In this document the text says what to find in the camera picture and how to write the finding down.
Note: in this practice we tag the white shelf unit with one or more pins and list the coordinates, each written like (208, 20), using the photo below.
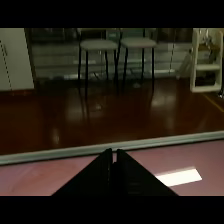
(206, 66)

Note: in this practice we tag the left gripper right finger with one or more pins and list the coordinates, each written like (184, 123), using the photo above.
(133, 178)

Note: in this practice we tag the white cabinet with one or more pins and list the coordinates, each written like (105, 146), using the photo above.
(13, 60)

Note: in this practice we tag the grey stool with black legs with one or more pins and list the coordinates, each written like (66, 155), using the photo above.
(98, 44)
(138, 42)

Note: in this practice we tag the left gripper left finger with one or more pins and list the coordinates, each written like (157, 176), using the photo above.
(96, 178)

